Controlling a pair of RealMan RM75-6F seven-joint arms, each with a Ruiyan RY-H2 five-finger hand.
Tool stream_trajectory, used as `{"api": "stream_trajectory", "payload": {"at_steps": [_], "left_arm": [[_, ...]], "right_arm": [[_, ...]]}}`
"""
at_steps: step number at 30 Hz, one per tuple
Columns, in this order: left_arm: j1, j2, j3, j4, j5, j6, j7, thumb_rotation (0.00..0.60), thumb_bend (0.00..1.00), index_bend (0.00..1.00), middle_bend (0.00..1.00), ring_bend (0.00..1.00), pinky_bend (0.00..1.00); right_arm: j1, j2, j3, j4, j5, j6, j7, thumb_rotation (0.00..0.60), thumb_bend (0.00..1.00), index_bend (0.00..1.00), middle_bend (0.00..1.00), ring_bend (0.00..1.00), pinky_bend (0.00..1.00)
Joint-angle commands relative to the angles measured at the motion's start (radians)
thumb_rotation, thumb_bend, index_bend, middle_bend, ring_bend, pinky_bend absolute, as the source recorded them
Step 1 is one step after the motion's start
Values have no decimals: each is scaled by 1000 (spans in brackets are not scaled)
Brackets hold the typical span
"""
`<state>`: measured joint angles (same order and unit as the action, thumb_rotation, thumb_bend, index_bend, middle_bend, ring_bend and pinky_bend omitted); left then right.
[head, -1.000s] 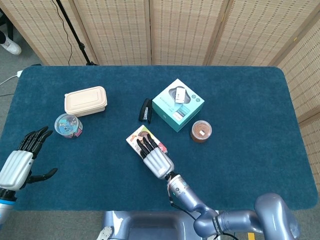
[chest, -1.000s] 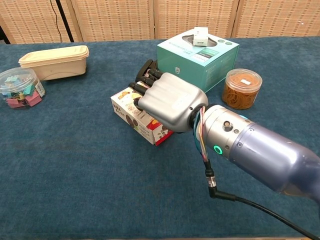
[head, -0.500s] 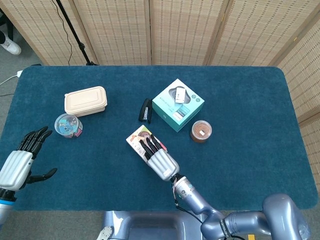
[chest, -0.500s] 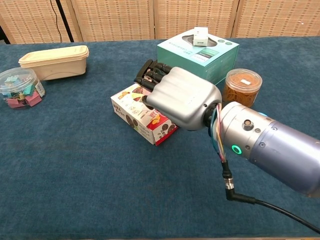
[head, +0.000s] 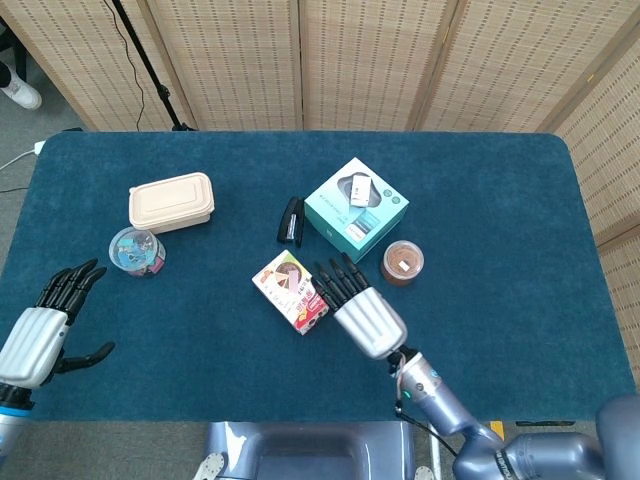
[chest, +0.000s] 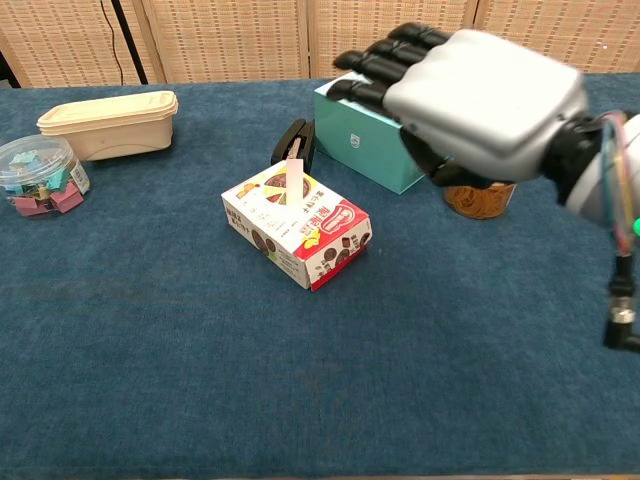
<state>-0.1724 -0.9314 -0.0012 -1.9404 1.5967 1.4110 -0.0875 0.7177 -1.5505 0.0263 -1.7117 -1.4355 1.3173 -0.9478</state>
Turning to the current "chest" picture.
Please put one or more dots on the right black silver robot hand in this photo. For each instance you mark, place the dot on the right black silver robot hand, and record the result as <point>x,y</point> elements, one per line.
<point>480,100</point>

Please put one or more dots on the pink paper strip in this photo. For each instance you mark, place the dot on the pink paper strip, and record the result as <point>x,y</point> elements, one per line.
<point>295,185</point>

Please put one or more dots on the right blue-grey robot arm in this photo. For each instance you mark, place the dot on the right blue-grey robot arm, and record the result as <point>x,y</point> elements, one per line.
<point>585,190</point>

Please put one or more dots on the teal product box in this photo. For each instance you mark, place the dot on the teal product box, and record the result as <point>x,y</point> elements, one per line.
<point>360,135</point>

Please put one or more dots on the white red snack box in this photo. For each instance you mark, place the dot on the white red snack box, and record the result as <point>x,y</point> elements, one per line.
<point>320,235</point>

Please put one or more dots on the beige plastic lidded container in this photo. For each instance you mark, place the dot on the beige plastic lidded container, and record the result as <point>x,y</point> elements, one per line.
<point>120,132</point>

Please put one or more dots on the clear jar of rubber bands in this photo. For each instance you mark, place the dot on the clear jar of rubber bands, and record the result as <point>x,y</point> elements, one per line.
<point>475,205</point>

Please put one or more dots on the bamboo folding screen panel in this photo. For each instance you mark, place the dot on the bamboo folding screen panel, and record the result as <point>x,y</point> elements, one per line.
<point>50,40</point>
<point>575,30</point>
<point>350,25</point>
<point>225,40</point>

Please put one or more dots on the black stapler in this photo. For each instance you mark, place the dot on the black stapler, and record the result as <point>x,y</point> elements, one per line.
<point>305,150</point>

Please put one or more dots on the black tripod stand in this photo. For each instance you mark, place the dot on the black tripod stand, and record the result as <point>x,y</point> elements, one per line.
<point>127,40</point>

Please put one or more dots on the blue fabric table cloth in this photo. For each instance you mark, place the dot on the blue fabric table cloth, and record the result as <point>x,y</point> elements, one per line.
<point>150,350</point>

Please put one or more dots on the clear jar of binder clips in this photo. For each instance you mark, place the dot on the clear jar of binder clips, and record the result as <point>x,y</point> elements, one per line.
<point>40,170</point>

